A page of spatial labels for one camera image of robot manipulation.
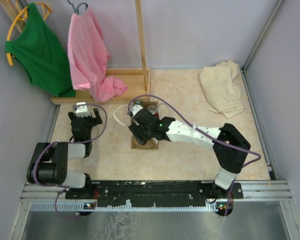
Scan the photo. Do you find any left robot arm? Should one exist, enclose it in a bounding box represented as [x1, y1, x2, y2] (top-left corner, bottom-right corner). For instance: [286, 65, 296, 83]
[26, 107, 103, 199]

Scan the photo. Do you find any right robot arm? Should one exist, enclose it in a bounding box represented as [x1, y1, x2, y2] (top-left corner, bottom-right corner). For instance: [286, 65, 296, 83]
[128, 105, 251, 199]

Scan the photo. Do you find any red Coca-Cola can rear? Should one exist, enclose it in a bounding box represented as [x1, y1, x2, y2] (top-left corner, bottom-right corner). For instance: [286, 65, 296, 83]
[147, 105, 159, 117]

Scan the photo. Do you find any wooden clothes rack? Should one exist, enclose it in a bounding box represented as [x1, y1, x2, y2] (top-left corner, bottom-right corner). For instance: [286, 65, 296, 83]
[0, 0, 151, 105]

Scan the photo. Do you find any pink t-shirt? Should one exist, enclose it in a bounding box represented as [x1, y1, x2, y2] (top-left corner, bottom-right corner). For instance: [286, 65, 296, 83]
[67, 7, 128, 103]

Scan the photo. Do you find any green tank top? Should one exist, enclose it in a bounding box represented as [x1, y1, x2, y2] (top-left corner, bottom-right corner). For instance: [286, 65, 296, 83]
[5, 2, 76, 98]

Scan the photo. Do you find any beige crumpled cloth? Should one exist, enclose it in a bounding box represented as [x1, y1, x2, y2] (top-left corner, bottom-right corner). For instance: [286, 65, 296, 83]
[199, 60, 245, 119]

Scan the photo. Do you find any grey clothes hanger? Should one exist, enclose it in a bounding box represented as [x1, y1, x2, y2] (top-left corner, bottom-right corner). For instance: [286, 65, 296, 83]
[67, 0, 89, 15]

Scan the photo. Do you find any yellow clothes hanger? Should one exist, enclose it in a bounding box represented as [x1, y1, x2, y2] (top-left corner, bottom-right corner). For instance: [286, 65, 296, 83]
[6, 0, 53, 66]

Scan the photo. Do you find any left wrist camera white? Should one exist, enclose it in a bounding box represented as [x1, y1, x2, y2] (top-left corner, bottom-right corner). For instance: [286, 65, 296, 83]
[73, 102, 90, 118]

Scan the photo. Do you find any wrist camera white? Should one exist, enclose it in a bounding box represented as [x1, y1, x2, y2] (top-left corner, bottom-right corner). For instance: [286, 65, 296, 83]
[73, 102, 90, 118]
[129, 104, 144, 116]

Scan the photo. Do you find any white rope bag handle left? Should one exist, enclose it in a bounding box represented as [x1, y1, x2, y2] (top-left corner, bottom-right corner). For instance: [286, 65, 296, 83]
[113, 104, 130, 127]

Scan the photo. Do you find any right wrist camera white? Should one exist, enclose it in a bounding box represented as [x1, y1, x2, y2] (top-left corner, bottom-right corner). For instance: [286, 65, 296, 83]
[129, 104, 144, 116]

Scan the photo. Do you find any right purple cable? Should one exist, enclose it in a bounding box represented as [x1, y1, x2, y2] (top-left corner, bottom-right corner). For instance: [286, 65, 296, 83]
[127, 94, 262, 217]

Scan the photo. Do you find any purple cable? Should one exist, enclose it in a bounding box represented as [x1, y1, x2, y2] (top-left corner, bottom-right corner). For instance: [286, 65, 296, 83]
[32, 102, 108, 221]
[127, 94, 262, 217]

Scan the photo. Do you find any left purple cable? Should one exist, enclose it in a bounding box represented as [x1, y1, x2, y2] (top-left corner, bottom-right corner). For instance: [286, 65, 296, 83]
[32, 102, 108, 221]

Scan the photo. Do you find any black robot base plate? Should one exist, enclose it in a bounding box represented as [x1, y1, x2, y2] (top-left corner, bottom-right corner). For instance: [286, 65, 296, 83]
[65, 180, 230, 208]

